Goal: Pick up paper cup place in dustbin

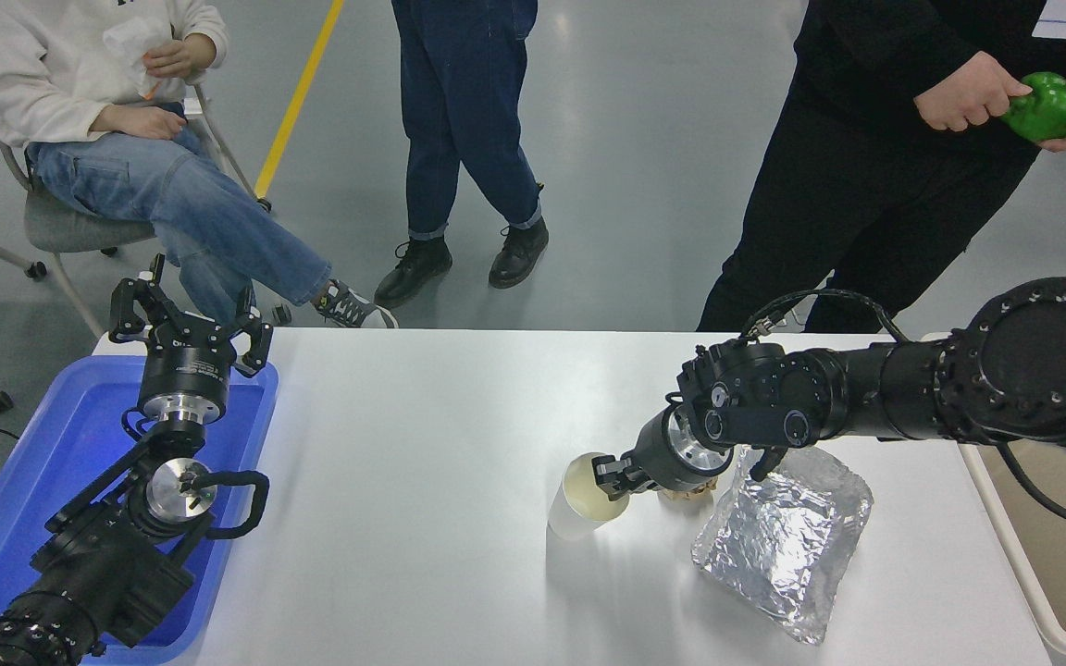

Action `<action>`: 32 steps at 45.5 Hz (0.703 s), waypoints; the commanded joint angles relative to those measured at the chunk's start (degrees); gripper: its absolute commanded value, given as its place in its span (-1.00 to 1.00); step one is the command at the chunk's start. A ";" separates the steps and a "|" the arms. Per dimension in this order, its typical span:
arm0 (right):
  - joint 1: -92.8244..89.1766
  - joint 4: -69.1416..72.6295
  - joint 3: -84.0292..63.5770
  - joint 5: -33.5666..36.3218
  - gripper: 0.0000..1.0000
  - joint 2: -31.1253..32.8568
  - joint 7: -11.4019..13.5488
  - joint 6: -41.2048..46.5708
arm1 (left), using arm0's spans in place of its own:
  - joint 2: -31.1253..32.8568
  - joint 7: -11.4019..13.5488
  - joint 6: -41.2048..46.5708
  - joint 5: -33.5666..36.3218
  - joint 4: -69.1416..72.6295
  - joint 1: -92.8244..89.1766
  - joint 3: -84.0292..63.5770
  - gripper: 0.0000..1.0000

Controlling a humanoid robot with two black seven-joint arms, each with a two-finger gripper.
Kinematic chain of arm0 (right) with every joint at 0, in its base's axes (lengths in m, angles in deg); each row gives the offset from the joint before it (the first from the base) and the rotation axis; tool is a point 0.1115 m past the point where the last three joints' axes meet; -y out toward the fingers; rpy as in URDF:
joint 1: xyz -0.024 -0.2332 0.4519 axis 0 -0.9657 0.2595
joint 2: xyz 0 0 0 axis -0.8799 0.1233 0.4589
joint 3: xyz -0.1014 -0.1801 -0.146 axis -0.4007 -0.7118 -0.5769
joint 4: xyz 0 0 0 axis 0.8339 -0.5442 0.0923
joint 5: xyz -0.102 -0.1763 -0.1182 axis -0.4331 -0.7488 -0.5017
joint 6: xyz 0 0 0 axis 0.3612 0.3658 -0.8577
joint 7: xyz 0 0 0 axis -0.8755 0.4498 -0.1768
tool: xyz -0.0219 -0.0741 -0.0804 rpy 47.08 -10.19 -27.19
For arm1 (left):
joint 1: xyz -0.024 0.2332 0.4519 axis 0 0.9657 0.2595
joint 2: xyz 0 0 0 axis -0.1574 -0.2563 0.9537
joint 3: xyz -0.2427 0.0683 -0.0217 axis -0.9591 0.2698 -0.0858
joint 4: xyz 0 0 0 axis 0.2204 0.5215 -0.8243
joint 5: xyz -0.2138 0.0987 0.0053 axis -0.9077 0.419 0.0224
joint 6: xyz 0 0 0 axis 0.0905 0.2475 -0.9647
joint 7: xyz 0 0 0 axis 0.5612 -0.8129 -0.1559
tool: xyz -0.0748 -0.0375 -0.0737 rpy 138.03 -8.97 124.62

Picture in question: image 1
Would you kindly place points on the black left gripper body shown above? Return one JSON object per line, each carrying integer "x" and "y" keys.
{"x": 183, "y": 370}

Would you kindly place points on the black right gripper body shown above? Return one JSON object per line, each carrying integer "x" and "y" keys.
{"x": 655, "y": 458}

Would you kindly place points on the white paper cup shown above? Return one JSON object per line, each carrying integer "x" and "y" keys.
{"x": 570, "y": 518}

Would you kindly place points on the white bag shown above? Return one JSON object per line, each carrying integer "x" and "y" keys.
{"x": 130, "y": 46}

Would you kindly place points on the green bell pepper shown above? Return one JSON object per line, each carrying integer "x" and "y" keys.
{"x": 1047, "y": 106}

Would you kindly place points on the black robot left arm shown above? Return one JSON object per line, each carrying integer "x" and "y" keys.
{"x": 98, "y": 573}

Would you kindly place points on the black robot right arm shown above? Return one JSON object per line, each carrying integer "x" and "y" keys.
{"x": 922, "y": 388}

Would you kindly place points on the seated person's right hand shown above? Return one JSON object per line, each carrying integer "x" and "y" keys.
{"x": 144, "y": 122}

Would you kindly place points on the seated person's left hand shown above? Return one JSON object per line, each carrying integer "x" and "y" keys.
{"x": 179, "y": 57}

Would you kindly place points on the standing person's right hand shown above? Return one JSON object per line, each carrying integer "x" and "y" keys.
{"x": 963, "y": 92}

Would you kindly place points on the crumpled tan paper ball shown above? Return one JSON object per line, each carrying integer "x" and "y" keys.
{"x": 681, "y": 496}

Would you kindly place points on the grey wheeled chair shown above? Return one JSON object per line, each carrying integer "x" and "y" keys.
{"x": 70, "y": 231}

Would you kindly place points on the seated person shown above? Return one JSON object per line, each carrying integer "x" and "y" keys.
{"x": 154, "y": 194}

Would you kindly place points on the silver foil tray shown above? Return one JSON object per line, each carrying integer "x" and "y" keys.
{"x": 774, "y": 546}

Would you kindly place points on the blue plastic tray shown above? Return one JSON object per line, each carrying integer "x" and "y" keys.
{"x": 24, "y": 481}

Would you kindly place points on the standing person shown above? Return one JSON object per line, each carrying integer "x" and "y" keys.
{"x": 829, "y": 185}
{"x": 468, "y": 111}

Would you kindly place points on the large pale bin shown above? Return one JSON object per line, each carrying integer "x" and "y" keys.
{"x": 1065, "y": 578}

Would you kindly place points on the white name badge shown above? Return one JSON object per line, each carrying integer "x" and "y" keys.
{"x": 1062, "y": 17}

